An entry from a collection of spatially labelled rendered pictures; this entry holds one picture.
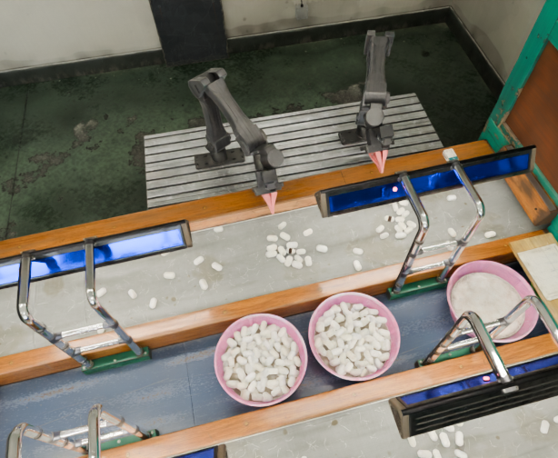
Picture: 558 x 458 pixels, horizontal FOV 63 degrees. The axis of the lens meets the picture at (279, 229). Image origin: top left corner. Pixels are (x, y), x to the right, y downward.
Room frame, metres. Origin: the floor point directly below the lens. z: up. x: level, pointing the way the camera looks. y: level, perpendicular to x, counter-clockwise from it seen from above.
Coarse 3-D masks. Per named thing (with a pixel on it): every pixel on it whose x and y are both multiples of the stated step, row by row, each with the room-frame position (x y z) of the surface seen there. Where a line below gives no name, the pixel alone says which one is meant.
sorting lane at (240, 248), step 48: (480, 192) 0.95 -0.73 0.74; (192, 240) 0.81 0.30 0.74; (240, 240) 0.80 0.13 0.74; (288, 240) 0.79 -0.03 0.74; (336, 240) 0.78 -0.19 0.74; (384, 240) 0.77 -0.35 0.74; (432, 240) 0.77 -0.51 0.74; (480, 240) 0.76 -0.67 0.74; (48, 288) 0.65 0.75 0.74; (96, 288) 0.65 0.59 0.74; (144, 288) 0.64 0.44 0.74; (192, 288) 0.63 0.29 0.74; (240, 288) 0.62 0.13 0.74; (288, 288) 0.61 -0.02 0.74; (0, 336) 0.50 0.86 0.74
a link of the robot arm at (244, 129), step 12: (216, 72) 1.19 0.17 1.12; (192, 84) 1.20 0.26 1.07; (204, 84) 1.15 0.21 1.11; (216, 84) 1.16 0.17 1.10; (216, 96) 1.13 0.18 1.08; (228, 96) 1.13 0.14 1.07; (228, 108) 1.10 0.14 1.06; (240, 108) 1.11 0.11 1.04; (228, 120) 1.09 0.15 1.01; (240, 120) 1.07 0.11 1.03; (240, 132) 1.04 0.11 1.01; (252, 132) 1.04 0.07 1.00; (252, 144) 1.01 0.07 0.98
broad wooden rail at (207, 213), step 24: (480, 144) 1.16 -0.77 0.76; (360, 168) 1.07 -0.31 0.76; (384, 168) 1.06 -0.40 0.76; (408, 168) 1.06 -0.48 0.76; (240, 192) 0.99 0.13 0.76; (288, 192) 0.98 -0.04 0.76; (312, 192) 0.97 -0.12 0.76; (120, 216) 0.90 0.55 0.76; (144, 216) 0.90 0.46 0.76; (168, 216) 0.90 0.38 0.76; (192, 216) 0.89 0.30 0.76; (216, 216) 0.89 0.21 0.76; (240, 216) 0.89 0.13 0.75; (24, 240) 0.83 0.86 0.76; (48, 240) 0.82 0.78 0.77; (72, 240) 0.82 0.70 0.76
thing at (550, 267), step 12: (528, 252) 0.68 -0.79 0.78; (540, 252) 0.68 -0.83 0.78; (552, 252) 0.68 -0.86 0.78; (528, 264) 0.64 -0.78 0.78; (540, 264) 0.64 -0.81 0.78; (552, 264) 0.63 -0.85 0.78; (540, 276) 0.60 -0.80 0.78; (552, 276) 0.59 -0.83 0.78; (540, 288) 0.56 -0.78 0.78; (552, 288) 0.55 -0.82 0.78
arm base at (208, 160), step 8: (224, 152) 1.22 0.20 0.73; (232, 152) 1.26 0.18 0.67; (240, 152) 1.25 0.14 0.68; (200, 160) 1.22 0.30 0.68; (208, 160) 1.22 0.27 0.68; (216, 160) 1.20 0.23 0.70; (224, 160) 1.21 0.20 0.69; (232, 160) 1.21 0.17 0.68; (240, 160) 1.21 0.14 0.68; (200, 168) 1.18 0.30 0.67
